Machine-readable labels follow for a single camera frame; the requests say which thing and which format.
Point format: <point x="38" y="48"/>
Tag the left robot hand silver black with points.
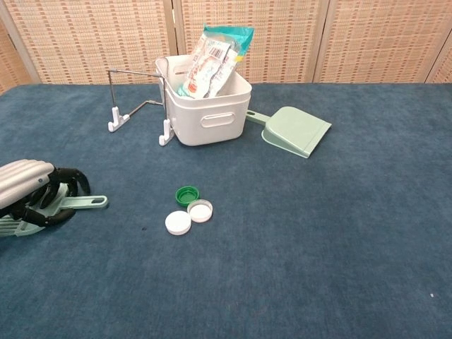
<point x="21" y="180"/>

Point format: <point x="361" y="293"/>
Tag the white bottle cap top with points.
<point x="177" y="222"/>

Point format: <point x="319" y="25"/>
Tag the green bottle cap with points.
<point x="187" y="196"/>

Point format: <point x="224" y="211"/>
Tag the white bottle cap side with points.
<point x="200" y="212"/>

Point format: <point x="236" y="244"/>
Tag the woven bamboo folding screen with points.
<point x="88" y="35"/>

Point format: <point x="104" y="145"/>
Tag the white plastic storage bin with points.
<point x="212" y="130"/>

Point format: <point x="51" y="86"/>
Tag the white red snack bag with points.
<point x="208" y="70"/>

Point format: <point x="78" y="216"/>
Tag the teal snack bag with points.
<point x="244" y="38"/>

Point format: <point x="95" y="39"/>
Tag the blue carpet table cover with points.
<point x="282" y="247"/>

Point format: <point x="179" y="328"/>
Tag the light green dustpan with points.
<point x="296" y="127"/>

